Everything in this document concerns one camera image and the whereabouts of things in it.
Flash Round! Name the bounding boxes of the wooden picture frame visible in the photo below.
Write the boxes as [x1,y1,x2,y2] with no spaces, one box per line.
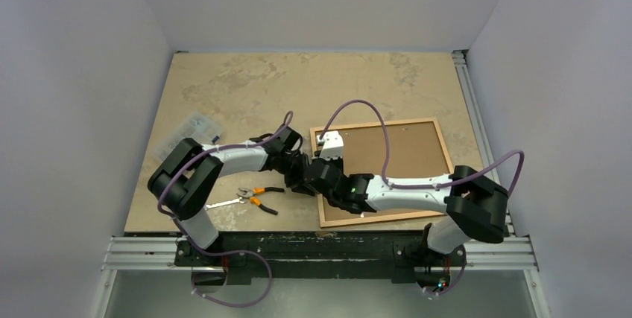
[317,118,453,228]

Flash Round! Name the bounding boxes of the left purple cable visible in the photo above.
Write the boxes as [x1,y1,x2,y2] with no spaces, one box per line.
[157,110,295,310]

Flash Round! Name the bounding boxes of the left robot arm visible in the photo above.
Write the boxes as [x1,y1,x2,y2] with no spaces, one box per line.
[147,124,315,265]

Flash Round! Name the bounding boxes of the purple cable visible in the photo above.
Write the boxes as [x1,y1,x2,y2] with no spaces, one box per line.
[157,110,295,310]
[318,99,525,298]

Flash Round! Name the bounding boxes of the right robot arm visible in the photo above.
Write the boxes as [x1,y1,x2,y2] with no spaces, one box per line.
[303,159,509,264]

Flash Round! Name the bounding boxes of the orange black pliers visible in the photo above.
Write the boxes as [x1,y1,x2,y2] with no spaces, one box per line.
[236,185,286,216]

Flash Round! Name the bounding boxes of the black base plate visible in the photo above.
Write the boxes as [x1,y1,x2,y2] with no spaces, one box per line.
[174,230,467,292]

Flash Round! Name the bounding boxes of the aluminium rail frame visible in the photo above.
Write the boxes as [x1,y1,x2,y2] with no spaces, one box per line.
[89,49,552,318]

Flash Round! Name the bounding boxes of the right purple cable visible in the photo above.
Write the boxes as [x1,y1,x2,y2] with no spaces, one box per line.
[318,99,525,298]

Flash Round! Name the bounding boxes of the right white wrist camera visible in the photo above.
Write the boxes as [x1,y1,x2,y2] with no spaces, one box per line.
[315,130,344,160]

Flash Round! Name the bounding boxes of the clear plastic organizer box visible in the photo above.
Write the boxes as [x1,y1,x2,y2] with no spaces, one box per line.
[151,111,224,162]

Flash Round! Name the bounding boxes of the small silver wrench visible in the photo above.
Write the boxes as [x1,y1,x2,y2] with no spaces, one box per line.
[204,197,247,211]

